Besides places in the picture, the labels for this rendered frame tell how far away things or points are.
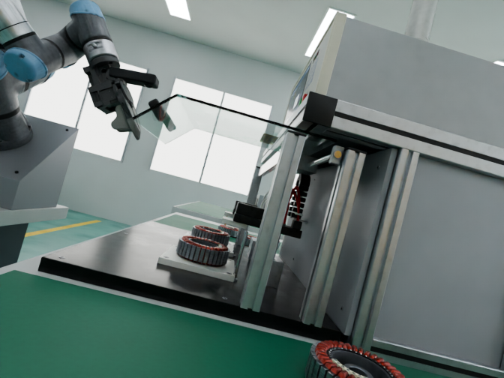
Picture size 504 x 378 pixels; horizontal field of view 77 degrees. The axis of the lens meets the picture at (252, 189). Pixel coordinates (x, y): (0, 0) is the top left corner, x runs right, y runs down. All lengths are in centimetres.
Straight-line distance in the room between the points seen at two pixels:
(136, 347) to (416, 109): 61
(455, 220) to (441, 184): 6
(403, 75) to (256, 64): 524
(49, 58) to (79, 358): 73
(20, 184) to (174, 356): 72
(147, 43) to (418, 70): 565
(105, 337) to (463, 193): 54
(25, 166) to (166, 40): 523
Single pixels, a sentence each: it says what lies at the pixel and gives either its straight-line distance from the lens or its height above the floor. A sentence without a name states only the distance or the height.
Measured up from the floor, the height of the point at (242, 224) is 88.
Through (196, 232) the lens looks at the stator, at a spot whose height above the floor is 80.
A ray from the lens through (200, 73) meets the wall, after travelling 582.
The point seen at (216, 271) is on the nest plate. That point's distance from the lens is 63.
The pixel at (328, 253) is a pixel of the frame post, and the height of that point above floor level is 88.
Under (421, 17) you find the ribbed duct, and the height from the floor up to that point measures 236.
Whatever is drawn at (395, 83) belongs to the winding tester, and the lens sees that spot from 69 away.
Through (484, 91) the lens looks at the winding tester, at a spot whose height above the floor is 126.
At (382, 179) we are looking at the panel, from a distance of 54.
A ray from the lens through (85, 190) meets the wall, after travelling 592.
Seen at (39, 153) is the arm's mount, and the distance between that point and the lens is 108.
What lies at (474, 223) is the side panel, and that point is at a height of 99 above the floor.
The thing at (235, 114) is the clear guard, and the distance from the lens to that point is 53.
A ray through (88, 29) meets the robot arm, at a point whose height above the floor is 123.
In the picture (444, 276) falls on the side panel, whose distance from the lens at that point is 60.
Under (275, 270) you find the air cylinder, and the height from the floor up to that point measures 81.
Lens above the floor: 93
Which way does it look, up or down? 2 degrees up
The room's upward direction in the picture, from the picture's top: 15 degrees clockwise
